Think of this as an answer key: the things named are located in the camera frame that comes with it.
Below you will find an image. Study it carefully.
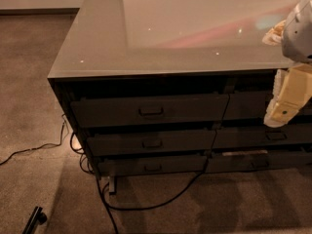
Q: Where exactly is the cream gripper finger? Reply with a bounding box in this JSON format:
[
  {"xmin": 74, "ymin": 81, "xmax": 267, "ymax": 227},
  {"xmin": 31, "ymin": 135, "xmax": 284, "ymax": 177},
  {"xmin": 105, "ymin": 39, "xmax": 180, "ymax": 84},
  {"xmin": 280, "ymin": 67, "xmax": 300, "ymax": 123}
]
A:
[
  {"xmin": 262, "ymin": 20, "xmax": 286, "ymax": 46},
  {"xmin": 264, "ymin": 64, "xmax": 312, "ymax": 128}
]

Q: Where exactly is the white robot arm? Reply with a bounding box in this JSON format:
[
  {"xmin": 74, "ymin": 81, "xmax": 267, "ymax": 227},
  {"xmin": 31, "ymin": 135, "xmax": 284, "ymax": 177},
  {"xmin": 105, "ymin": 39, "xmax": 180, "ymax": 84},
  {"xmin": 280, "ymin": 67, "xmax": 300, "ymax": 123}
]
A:
[{"xmin": 262, "ymin": 0, "xmax": 312, "ymax": 128}]

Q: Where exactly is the dark grey drawer cabinet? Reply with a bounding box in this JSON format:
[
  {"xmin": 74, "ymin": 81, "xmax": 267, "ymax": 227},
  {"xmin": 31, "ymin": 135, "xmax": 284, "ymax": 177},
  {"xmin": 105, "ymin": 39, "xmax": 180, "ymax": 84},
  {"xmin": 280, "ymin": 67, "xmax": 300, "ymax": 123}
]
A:
[{"xmin": 47, "ymin": 0, "xmax": 312, "ymax": 195}]

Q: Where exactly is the black metal bar object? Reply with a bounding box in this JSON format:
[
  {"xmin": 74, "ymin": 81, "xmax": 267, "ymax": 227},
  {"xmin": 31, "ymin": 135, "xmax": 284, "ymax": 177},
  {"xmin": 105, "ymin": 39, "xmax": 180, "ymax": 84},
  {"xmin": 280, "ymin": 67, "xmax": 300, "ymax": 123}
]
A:
[{"xmin": 22, "ymin": 206, "xmax": 48, "ymax": 234}]

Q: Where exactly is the thick black floor cable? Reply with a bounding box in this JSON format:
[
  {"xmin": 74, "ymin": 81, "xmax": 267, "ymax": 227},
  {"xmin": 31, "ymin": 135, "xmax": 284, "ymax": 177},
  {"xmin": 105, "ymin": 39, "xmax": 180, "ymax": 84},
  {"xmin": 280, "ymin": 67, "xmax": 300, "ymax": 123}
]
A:
[{"xmin": 95, "ymin": 159, "xmax": 209, "ymax": 234}]

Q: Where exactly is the thin black floor cable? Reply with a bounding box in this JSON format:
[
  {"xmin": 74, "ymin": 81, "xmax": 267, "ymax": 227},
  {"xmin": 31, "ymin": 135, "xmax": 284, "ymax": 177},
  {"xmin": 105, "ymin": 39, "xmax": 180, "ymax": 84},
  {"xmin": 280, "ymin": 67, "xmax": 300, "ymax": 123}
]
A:
[{"xmin": 0, "ymin": 114, "xmax": 67, "ymax": 167}]

